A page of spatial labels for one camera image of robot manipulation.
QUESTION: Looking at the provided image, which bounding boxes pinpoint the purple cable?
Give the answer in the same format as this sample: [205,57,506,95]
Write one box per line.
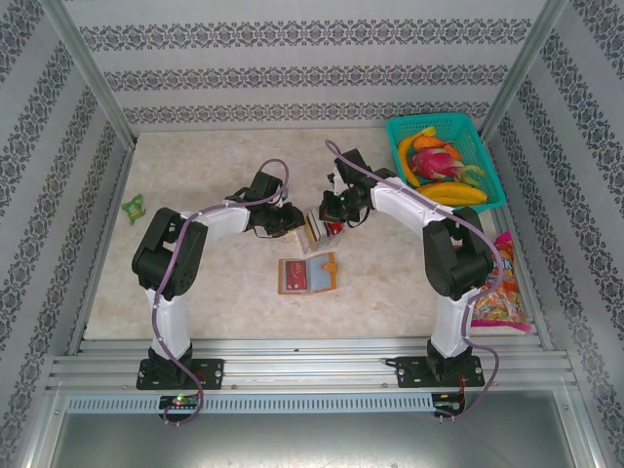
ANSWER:
[324,139,503,423]
[150,159,293,426]

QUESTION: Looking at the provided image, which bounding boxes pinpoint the left aluminium frame post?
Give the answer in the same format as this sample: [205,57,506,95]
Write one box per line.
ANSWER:
[41,0,138,147]

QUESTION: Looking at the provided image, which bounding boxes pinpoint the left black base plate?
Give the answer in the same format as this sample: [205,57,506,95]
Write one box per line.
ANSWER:
[136,358,226,391]

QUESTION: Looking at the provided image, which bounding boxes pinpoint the yellow banana bunch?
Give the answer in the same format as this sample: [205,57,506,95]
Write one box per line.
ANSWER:
[410,180,488,211]

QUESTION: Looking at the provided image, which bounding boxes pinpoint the orange fruit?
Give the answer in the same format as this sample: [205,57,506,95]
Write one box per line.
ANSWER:
[412,135,462,157]

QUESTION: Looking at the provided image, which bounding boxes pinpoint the orange leather card holder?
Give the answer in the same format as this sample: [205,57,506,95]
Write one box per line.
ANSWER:
[277,252,340,296]

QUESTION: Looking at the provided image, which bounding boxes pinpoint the teal plastic basket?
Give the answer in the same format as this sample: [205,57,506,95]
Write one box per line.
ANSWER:
[385,112,507,223]

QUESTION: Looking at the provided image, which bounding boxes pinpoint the pink dragon fruit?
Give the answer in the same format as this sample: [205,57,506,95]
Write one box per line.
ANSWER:
[407,148,488,183]

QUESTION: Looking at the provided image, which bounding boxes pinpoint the single yellow banana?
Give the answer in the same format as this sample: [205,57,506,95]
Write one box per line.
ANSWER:
[398,126,436,189]

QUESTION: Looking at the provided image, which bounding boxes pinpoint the slotted grey cable duct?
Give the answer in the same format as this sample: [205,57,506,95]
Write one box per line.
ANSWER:
[65,393,435,414]

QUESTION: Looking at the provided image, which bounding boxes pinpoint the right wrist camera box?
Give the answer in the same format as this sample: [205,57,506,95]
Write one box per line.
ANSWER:
[326,165,345,196]

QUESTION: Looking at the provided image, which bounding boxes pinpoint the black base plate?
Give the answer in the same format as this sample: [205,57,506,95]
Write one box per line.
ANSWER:
[136,358,226,391]
[394,354,487,390]

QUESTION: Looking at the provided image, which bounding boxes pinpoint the clear acrylic card stand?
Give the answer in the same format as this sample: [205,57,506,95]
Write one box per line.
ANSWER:
[287,207,345,257]

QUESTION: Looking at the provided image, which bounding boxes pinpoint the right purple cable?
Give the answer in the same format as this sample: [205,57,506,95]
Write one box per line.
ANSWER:
[324,139,503,423]

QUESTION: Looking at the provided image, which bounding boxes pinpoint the aluminium mounting rail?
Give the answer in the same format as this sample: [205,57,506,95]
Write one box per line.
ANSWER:
[46,338,579,392]

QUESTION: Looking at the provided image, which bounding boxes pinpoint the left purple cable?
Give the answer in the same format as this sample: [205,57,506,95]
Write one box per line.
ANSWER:
[150,159,293,426]

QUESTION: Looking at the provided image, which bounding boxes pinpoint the left controller board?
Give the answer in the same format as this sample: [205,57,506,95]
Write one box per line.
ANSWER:
[159,395,201,410]

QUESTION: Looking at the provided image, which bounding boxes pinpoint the green candy wrapper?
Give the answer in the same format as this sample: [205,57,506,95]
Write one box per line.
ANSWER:
[121,193,148,226]

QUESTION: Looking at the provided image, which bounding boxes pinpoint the colourful candy bag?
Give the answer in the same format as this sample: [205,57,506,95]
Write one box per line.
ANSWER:
[469,230,532,336]

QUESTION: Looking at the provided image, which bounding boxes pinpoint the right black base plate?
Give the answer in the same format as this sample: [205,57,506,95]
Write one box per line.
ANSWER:
[394,354,487,390]

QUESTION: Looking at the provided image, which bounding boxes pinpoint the aluminium frame post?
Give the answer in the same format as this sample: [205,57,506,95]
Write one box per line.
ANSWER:
[477,0,570,138]
[41,0,138,147]

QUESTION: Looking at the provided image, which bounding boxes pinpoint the right aluminium frame post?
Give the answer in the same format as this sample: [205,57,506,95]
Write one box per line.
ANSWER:
[477,0,570,138]

